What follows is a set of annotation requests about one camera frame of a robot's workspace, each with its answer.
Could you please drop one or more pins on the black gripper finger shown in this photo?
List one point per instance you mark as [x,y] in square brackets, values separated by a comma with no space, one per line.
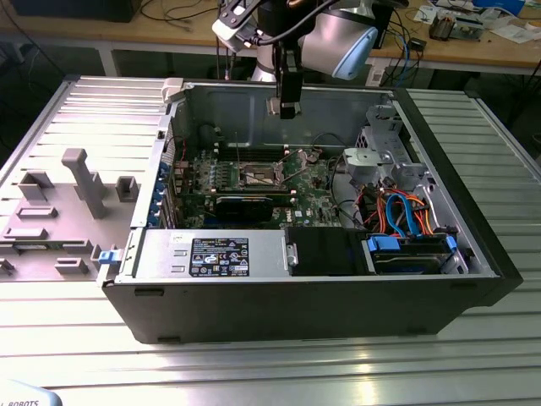
[291,86]

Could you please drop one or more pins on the silver CPU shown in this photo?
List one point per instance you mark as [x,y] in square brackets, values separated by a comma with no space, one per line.
[272,106]

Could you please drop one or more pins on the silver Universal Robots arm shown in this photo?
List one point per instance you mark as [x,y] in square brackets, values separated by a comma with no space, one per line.
[329,38]

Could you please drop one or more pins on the CPU socket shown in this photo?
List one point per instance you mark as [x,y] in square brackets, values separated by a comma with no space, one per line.
[249,179]

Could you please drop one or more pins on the metal drive cage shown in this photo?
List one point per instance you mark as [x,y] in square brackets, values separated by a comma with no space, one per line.
[363,158]

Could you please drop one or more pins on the black desktop box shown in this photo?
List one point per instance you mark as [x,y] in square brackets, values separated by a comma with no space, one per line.
[386,25]

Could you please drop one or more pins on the green RAM stick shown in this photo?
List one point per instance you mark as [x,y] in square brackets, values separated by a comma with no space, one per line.
[253,193]

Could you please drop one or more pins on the green motherboard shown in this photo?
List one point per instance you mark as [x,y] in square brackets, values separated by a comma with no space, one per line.
[313,199]

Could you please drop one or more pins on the black graphics card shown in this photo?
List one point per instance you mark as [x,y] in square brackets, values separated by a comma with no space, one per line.
[243,209]

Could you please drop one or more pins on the small black adapter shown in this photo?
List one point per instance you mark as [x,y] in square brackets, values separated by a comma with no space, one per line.
[418,43]

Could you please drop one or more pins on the wooden desk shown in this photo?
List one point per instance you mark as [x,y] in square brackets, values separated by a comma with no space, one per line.
[127,31]

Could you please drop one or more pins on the copper heat sink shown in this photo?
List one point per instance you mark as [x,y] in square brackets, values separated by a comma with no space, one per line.
[441,27]

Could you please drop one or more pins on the blue disk carrier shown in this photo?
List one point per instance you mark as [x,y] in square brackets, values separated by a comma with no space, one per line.
[107,257]
[382,245]

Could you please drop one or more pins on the grey metal device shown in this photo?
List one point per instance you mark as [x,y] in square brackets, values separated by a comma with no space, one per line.
[469,29]

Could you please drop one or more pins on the large black box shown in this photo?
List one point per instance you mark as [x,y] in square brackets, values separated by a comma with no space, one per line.
[72,10]

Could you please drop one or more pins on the hard disk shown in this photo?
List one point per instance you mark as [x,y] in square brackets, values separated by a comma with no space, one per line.
[406,264]

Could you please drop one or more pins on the grey power supply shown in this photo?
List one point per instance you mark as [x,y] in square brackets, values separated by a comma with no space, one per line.
[160,258]

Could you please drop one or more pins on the black open PC case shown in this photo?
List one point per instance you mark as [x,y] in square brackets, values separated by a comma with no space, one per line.
[296,308]

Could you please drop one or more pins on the white paper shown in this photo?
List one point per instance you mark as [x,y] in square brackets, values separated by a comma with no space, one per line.
[513,34]

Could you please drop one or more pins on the grey parts rack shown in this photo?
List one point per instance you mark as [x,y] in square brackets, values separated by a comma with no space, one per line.
[63,249]

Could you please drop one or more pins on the pale blue teach pendant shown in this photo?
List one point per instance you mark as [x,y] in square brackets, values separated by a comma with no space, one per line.
[25,395]

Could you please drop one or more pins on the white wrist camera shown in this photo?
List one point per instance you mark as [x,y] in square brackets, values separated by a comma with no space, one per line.
[228,29]

